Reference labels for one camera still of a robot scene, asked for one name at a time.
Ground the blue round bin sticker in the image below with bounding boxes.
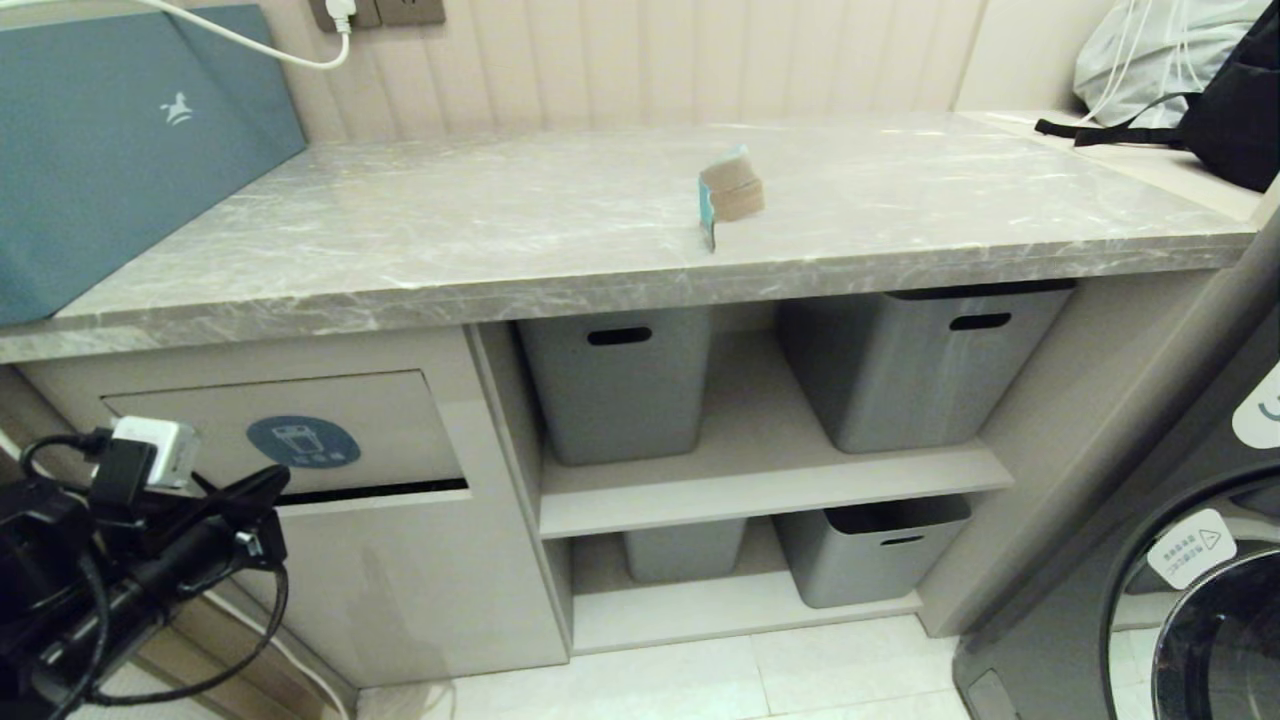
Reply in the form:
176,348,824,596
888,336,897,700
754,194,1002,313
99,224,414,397
246,416,361,469

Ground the beige trash flap door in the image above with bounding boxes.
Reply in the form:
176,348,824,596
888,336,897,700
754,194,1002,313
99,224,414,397
100,370,471,506

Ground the beige cabinet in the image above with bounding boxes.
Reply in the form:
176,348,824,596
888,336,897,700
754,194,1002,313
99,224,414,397
0,268,1231,689

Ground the teal box with horse logo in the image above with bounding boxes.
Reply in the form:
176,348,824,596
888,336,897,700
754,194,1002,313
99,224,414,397
0,3,309,326

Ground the narrow grey storage bin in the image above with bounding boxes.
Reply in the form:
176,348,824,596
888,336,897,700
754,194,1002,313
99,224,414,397
517,306,714,466
623,518,748,583

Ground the beige shelf board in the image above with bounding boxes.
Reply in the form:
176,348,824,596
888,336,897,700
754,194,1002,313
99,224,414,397
538,438,1016,539

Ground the small blue-edged cardboard scrap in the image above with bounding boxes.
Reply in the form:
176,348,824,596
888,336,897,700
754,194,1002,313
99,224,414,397
699,148,768,252

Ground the wide grey storage bin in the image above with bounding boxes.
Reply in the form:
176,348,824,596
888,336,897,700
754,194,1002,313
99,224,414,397
775,495,974,609
778,281,1077,454

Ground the dark grey washing machine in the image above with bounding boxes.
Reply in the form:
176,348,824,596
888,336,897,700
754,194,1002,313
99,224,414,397
950,215,1280,720

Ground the white warning sticker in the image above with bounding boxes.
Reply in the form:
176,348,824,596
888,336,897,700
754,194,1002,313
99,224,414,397
1147,508,1239,591

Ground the round glass washer door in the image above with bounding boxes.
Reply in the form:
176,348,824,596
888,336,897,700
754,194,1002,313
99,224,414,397
1100,468,1280,720

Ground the light grey fabric bag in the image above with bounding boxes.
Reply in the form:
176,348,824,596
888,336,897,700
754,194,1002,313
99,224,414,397
1073,0,1271,129

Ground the white washer panel label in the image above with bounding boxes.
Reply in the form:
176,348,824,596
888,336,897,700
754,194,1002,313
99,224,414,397
1232,363,1280,449

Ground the black backpack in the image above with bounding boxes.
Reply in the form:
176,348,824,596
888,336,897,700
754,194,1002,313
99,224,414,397
1035,0,1280,194

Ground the left black camera cable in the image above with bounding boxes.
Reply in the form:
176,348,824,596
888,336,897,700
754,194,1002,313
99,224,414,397
20,430,291,720

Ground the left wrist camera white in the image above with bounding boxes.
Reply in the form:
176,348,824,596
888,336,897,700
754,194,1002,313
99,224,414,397
110,418,201,493

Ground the thin white floor cable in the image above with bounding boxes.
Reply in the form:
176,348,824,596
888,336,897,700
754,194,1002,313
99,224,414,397
270,630,353,720

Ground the white power cable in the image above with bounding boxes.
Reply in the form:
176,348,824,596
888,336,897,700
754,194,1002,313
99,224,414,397
140,0,353,70

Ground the dark wall socket plate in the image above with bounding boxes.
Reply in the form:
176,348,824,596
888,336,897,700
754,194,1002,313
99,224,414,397
310,0,383,31
378,0,448,27

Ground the white drawstring cord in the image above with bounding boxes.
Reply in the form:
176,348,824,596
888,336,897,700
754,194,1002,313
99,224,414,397
1078,0,1201,124

